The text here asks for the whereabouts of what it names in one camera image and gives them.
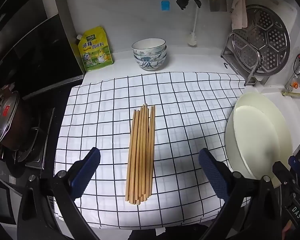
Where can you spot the black range hood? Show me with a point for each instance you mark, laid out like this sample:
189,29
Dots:
27,42

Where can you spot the yellow seasoning pouch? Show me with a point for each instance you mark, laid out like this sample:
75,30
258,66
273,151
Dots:
96,52

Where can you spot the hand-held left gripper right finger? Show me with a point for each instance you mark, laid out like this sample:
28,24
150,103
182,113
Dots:
212,172

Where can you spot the gas valve with red knob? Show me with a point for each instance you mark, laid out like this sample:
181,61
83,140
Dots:
298,65

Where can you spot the pink hanging towel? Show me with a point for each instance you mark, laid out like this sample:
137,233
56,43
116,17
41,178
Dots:
238,12

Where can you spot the blue patterned white bowl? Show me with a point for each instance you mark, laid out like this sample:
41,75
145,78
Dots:
150,65
148,45
150,56

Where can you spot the perforated steel steamer tray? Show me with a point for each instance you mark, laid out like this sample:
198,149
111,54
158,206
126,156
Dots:
267,30

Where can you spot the blue plastic wall hook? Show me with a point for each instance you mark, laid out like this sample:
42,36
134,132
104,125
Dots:
165,5

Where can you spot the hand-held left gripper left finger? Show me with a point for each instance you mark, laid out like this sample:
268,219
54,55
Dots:
86,172

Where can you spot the cream round plate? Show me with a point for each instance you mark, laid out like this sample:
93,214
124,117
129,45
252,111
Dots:
255,135

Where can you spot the steel dish rack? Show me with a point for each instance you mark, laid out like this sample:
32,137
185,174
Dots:
250,77

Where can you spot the glass pot lid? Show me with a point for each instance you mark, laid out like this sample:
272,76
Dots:
5,117

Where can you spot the pile of wooden chopsticks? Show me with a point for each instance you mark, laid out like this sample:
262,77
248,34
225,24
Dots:
140,155

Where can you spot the black gas stove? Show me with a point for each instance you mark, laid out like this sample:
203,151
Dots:
40,142

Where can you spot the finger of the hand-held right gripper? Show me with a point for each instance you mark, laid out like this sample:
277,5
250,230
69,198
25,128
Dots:
293,161
280,171

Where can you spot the dark cooking pot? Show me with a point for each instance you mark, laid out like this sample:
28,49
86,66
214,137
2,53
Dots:
25,127

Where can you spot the white checkered cloth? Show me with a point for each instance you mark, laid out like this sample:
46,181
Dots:
190,100

